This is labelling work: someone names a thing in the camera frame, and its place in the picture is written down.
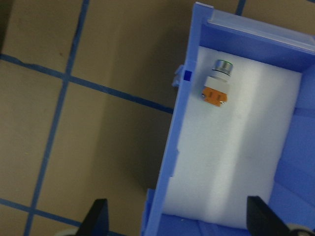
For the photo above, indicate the green push button switch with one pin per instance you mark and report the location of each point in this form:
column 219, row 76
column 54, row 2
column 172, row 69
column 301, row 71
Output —
column 216, row 83

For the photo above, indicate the white foam pad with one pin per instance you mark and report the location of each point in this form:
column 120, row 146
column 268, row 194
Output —
column 221, row 159

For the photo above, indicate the blue open-front storage bin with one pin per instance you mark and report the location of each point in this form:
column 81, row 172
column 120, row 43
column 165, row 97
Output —
column 187, row 61

